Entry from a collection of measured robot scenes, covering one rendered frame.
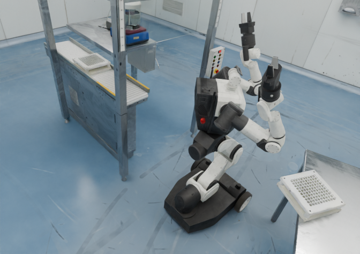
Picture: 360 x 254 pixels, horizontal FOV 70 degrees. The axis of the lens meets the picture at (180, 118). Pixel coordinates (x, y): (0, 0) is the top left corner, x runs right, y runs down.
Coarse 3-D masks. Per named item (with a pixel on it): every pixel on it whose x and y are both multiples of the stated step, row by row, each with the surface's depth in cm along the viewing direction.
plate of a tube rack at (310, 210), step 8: (288, 176) 147; (296, 176) 148; (288, 184) 142; (296, 192) 139; (312, 192) 140; (296, 200) 136; (304, 200) 135; (320, 200) 136; (336, 200) 137; (304, 208) 131; (312, 208) 131; (320, 208) 132; (328, 208) 132
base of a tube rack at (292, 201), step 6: (282, 186) 147; (282, 192) 146; (288, 192) 144; (288, 198) 142; (294, 198) 141; (294, 204) 138; (300, 210) 135; (330, 210) 137; (336, 210) 138; (312, 216) 133; (318, 216) 134
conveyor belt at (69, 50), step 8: (56, 48) 262; (64, 48) 264; (72, 48) 267; (80, 48) 269; (72, 56) 252; (104, 72) 234; (112, 72) 236; (104, 80) 223; (112, 80) 224; (128, 80) 227; (112, 88) 214; (128, 88) 217; (136, 88) 218; (128, 96) 207; (136, 96) 208; (144, 96) 213; (128, 104) 203
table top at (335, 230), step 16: (304, 160) 171; (320, 160) 171; (336, 160) 173; (320, 176) 160; (336, 176) 161; (352, 176) 163; (336, 192) 151; (352, 192) 152; (352, 208) 143; (304, 224) 132; (320, 224) 133; (336, 224) 134; (352, 224) 135; (304, 240) 125; (320, 240) 126; (336, 240) 127; (352, 240) 128
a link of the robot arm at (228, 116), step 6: (228, 108) 137; (222, 114) 138; (228, 114) 136; (234, 114) 135; (240, 114) 137; (216, 120) 140; (222, 120) 137; (228, 120) 136; (234, 120) 137; (240, 120) 136; (246, 120) 137; (222, 126) 138; (228, 126) 138; (234, 126) 139; (240, 126) 137
